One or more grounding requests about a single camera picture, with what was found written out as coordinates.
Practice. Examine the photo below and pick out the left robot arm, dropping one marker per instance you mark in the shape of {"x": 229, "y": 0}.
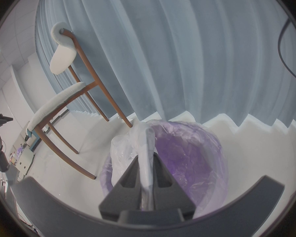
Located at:
{"x": 0, "y": 162}

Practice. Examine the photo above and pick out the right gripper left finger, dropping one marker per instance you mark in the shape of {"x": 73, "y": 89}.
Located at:
{"x": 123, "y": 196}

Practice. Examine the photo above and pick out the white padded wooden chair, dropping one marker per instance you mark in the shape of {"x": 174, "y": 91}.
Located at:
{"x": 64, "y": 55}

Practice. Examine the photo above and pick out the pale blue curtain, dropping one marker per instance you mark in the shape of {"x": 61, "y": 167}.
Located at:
{"x": 175, "y": 46}

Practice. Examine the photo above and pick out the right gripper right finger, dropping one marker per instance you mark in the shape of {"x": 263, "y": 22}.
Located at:
{"x": 170, "y": 196}

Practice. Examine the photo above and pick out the white paper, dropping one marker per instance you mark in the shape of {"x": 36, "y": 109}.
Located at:
{"x": 145, "y": 157}

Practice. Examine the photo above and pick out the white trash bin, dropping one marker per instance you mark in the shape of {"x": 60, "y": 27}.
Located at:
{"x": 218, "y": 189}

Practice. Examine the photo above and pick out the purple plastic bag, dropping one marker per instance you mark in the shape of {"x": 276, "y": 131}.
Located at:
{"x": 187, "y": 152}

